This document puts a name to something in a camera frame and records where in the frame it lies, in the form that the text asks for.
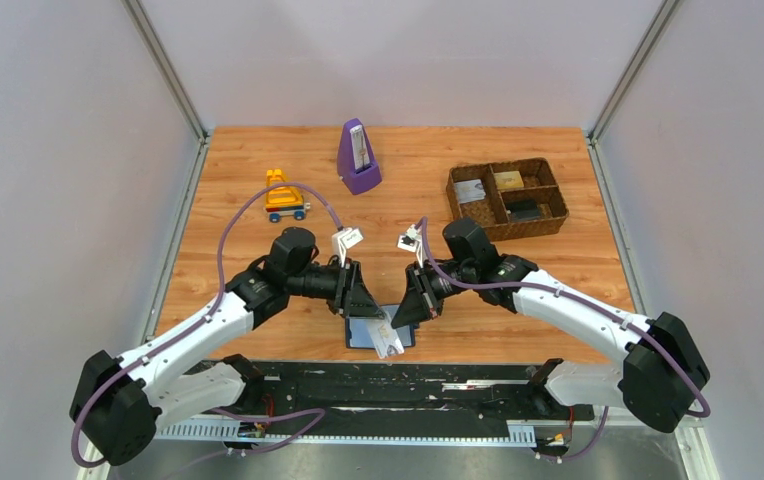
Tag yellow toy on wheels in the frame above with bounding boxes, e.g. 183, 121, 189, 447
265, 186, 310, 223

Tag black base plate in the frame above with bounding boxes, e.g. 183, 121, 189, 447
227, 360, 595, 435

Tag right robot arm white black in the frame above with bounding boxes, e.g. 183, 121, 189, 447
392, 217, 712, 433

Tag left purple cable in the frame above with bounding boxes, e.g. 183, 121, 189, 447
70, 182, 347, 470

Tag gold card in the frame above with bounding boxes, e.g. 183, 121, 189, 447
493, 170, 525, 191

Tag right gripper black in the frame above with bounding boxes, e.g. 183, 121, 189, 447
391, 260, 476, 330

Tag brown wicker divided basket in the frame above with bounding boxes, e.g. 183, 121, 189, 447
446, 157, 569, 241

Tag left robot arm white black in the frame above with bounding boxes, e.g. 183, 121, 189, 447
69, 227, 384, 468

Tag slotted cable duct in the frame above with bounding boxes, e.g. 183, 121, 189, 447
155, 416, 537, 448

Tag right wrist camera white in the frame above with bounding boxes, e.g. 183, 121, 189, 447
397, 224, 422, 253

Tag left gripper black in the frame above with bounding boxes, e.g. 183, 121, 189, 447
287, 256, 385, 320

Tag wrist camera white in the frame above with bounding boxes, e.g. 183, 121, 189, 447
397, 224, 422, 253
331, 227, 364, 267

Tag purple metronome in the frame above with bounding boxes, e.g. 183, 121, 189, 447
336, 118, 382, 195

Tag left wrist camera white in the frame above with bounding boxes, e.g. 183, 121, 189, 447
331, 227, 364, 267

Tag white silver card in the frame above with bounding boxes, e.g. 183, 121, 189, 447
365, 319, 405, 359

